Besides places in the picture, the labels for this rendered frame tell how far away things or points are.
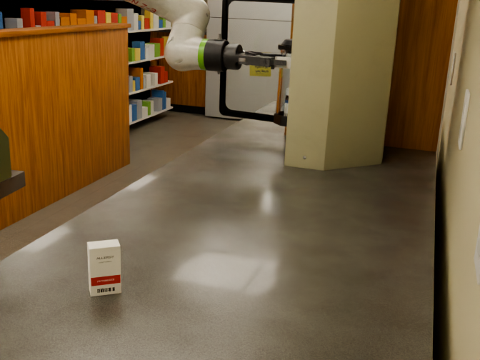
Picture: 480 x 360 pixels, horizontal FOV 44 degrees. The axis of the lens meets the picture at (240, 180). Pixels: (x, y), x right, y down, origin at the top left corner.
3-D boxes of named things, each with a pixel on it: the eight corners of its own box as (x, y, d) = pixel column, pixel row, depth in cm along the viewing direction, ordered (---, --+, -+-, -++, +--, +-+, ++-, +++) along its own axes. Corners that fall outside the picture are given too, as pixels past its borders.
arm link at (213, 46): (213, 71, 182) (202, 75, 173) (215, 32, 178) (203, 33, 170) (232, 73, 180) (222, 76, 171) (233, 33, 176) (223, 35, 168)
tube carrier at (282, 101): (312, 118, 177) (319, 45, 170) (305, 125, 167) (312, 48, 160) (277, 114, 180) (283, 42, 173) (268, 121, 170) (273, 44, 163)
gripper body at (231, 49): (223, 43, 169) (253, 46, 167) (232, 42, 177) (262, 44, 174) (221, 70, 171) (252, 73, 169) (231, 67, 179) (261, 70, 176)
